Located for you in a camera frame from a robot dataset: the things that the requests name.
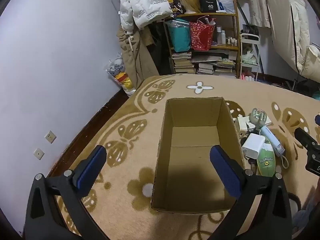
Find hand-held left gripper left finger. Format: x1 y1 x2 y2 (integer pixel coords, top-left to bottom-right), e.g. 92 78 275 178
24 145 108 240

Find green and white packets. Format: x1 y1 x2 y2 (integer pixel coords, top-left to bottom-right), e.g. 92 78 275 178
241 44 258 64

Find cardboard box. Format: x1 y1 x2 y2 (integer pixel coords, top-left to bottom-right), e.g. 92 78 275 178
150 97 246 214

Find green Pochacco packet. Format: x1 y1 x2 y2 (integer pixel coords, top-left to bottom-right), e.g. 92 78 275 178
256 144 276 177

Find cream padded duvet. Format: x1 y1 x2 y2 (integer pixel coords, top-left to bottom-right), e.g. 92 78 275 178
264 0 320 77

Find cream hanging curtain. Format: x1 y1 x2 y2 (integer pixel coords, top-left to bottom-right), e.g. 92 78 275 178
235 0 273 28

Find dark hanging clothes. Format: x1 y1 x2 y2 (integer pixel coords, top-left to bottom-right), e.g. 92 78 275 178
146 21 173 75

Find black item on cart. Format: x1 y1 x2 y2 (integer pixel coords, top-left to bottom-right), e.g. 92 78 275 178
241 24 259 40

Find white puffer jacket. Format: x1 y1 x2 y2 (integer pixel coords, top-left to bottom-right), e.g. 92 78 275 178
119 0 174 34

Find narrow stack of books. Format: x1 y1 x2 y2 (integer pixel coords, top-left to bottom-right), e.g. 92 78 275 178
171 52 194 74

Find black rectangular box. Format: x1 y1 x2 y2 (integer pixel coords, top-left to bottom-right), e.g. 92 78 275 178
199 0 220 13

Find white cube adapter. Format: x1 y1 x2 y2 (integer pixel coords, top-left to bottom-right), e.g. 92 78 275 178
236 116 250 137

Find white charger adapter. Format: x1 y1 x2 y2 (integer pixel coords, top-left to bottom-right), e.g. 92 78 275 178
241 133 266 160

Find wooden shelf unit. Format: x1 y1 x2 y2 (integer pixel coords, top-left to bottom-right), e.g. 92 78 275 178
162 0 242 79

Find wide stack of books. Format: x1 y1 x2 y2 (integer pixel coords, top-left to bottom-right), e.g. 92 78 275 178
191 51 237 77

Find blonde wig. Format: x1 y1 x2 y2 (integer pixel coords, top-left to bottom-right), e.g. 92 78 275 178
178 0 202 14

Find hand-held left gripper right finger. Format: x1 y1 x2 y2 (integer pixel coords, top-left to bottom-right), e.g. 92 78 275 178
207 145 294 240

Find light blue handheld device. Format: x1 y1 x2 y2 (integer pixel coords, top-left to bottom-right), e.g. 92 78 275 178
259 125 290 168

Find teal bag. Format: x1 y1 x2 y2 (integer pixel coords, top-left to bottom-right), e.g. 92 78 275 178
166 19 192 53

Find white bottles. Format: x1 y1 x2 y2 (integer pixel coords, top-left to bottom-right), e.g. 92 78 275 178
216 26 227 44

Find white metal cart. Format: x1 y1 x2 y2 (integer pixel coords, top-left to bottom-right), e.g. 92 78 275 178
239 31 262 82

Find green cartoon print case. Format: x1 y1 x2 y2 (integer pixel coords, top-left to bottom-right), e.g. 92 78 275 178
250 107 268 126

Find clear bag of plush toys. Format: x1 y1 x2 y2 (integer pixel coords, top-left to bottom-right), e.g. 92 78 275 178
105 54 137 97

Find red patterned gift bag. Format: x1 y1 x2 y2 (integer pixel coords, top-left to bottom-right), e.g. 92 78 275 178
189 16 216 51

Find white box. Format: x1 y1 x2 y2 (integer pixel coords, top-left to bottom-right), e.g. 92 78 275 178
246 115 272 128

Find beige hanging coat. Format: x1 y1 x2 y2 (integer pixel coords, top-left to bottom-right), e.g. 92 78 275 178
117 27 160 89

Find beige butterfly pattern rug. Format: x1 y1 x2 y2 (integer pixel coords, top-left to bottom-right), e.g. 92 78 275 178
47 74 320 240

